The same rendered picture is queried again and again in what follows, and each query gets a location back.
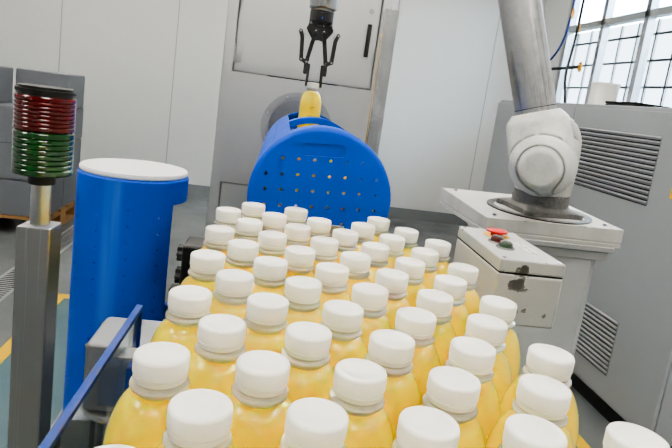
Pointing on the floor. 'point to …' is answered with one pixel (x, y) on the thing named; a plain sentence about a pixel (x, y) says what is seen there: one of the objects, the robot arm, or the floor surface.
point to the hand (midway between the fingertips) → (314, 76)
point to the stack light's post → (33, 333)
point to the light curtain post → (381, 79)
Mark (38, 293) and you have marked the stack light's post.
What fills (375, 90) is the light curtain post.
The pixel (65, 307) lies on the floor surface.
